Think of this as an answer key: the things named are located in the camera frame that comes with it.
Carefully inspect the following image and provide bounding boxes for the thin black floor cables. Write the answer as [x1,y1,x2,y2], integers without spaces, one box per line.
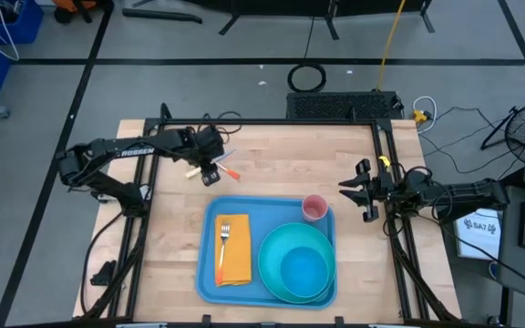
[418,105,525,175]

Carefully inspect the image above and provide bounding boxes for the black left base cable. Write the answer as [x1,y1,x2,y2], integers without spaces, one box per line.
[79,210,128,316]

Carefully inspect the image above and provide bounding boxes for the black room divider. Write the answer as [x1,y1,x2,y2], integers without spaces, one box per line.
[188,0,438,42]

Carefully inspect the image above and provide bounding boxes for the blue plastic tray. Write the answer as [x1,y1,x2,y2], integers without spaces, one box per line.
[194,195,338,312]

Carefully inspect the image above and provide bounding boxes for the coiled black cable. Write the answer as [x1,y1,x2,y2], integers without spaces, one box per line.
[286,62,328,94]

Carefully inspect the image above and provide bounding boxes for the pink plastic cup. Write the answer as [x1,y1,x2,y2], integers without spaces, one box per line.
[301,193,330,223]

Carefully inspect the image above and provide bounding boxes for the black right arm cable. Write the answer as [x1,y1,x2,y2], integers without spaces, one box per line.
[398,164,437,195]

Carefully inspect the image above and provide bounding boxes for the black perforated computer case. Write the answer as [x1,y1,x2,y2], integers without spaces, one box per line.
[285,90,404,122]

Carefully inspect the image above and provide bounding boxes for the black floor bar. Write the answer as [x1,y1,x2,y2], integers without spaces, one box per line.
[121,7,204,26]

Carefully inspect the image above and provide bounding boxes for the fork with orange handle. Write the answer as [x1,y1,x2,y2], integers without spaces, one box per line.
[215,221,232,285]

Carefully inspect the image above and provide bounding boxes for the yellow cable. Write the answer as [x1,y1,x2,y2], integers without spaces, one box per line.
[375,0,408,92]

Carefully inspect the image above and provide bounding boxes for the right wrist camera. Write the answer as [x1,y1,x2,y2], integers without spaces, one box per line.
[373,171,396,202]

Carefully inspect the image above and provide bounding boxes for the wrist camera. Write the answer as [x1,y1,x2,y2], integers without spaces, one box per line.
[195,124,226,157]
[373,171,396,202]

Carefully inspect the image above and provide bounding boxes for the blue bowl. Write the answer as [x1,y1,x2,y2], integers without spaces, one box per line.
[279,246,330,300]

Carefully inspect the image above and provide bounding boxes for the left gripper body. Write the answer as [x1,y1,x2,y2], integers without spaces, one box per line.
[183,124,226,188]

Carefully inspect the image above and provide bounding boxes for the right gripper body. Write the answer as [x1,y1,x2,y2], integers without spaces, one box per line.
[355,158,396,224]

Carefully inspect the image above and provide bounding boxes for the yellow plug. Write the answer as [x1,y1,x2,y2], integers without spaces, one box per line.
[409,108,429,126]

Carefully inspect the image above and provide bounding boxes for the black right base cable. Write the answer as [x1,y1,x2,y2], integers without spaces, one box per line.
[382,212,525,297]

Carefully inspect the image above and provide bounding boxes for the black base cable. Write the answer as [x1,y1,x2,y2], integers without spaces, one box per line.
[382,212,525,297]
[79,210,128,316]

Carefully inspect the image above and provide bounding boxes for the black wire fan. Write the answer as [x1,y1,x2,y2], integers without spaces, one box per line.
[479,103,525,164]

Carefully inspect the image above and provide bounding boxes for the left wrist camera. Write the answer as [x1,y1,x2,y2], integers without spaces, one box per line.
[195,124,226,157]

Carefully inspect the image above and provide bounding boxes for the orange and black object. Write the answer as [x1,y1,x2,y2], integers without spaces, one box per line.
[51,0,114,25]

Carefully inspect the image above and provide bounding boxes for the short white cable loop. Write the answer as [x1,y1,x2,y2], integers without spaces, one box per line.
[411,95,438,135]

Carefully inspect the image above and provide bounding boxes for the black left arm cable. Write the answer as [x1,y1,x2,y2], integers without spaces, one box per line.
[200,109,244,138]

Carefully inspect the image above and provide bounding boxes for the teal plate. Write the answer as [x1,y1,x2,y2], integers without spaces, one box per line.
[257,221,338,305]

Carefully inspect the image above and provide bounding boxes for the knife with cream handle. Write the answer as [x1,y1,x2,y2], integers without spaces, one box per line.
[185,149,237,179]

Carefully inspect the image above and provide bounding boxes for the orange cloth napkin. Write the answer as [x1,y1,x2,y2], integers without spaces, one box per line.
[213,213,253,289]

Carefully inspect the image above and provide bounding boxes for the small black clamp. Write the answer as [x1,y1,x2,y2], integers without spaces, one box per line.
[89,259,118,288]

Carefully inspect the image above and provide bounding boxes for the spoon with orange handle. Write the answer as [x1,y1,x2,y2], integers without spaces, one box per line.
[215,161,242,182]

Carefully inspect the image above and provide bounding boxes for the black metal table frame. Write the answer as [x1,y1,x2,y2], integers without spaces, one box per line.
[73,102,462,328]

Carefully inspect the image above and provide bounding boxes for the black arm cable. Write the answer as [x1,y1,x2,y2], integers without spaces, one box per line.
[398,164,437,195]
[200,109,244,138]

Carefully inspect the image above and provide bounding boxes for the white SA7 paper sign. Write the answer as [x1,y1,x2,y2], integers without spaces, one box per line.
[453,208,503,261]

